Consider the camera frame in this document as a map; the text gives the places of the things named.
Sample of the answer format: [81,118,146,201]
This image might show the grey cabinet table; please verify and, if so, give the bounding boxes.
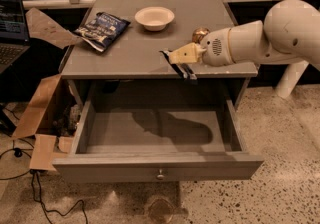
[61,0,258,108]

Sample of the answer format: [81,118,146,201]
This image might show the blue rxbar blueberry wrapper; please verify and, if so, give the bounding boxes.
[162,50,197,83]

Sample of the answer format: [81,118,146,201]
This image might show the grey open top drawer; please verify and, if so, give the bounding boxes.
[53,100,263,183]

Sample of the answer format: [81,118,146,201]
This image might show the gold soda can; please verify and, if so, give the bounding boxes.
[192,27,210,44]

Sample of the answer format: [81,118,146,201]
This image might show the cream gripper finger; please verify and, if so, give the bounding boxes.
[169,47,190,64]

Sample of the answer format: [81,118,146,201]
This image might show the black floor cable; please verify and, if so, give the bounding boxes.
[0,106,90,224]

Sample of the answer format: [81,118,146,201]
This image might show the brown cardboard box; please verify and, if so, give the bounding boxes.
[12,7,80,171]

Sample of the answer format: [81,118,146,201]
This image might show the open laptop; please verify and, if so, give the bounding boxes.
[0,0,30,74]

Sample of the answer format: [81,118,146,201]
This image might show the blue chip bag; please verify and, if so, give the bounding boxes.
[73,12,130,52]

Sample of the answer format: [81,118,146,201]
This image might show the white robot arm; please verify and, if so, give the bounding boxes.
[168,0,320,98]

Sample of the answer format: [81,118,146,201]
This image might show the metal drawer knob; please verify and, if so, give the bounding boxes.
[156,169,165,181]

